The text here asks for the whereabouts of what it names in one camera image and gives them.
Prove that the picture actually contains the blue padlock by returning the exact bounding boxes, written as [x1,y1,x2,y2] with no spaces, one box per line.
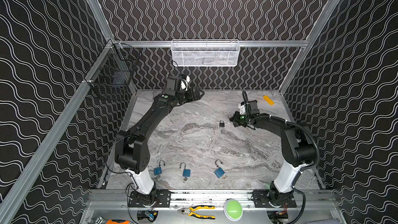
[214,159,225,178]
[153,160,166,178]
[179,162,191,183]

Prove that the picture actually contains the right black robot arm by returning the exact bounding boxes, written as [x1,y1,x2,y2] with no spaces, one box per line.
[230,90,320,207]

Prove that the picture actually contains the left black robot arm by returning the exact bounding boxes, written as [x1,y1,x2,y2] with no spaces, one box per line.
[114,75,205,203]

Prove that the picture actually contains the yellow block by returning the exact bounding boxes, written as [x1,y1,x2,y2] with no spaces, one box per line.
[263,95,275,105]

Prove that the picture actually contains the green round button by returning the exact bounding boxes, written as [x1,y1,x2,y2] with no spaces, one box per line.
[223,199,243,222]

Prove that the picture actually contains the green circuit board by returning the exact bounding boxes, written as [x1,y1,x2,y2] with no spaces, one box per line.
[137,211,158,223]

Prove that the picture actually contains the orange tool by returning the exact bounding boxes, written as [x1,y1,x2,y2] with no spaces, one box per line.
[106,219,131,224]

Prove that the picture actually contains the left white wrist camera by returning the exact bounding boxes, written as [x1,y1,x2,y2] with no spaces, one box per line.
[179,74,190,91]

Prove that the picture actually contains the white wire basket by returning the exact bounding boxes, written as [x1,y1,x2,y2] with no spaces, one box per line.
[171,39,240,67]

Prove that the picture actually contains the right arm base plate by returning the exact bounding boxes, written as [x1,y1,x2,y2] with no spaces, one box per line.
[251,189,297,208]

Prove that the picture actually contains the black wire basket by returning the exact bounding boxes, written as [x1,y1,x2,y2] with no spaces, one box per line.
[88,42,142,102]

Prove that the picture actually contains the yellow handled pliers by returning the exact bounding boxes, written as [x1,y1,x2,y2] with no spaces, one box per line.
[177,205,216,220]

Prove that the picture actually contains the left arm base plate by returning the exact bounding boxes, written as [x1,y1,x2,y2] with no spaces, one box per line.
[127,189,171,208]

